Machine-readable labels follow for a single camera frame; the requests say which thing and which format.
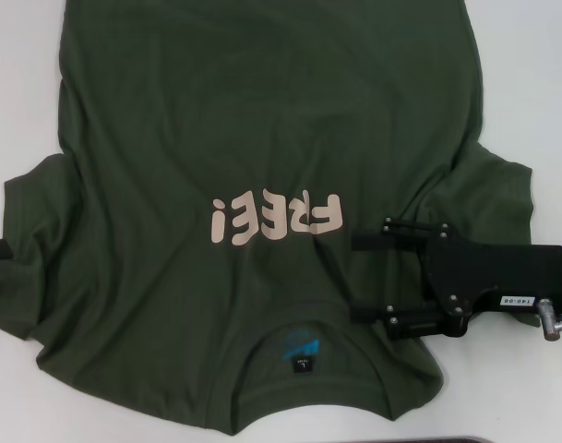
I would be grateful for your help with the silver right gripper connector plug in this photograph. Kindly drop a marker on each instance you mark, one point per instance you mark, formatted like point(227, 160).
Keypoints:
point(549, 320)

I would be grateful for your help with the dark robot torso edge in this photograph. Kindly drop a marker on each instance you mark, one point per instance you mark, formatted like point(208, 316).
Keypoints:
point(363, 440)

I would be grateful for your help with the dark green FREE! t-shirt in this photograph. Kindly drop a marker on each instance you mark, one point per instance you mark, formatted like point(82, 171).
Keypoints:
point(262, 138)

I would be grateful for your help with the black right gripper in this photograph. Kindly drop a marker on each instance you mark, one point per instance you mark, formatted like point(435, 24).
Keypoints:
point(493, 277)

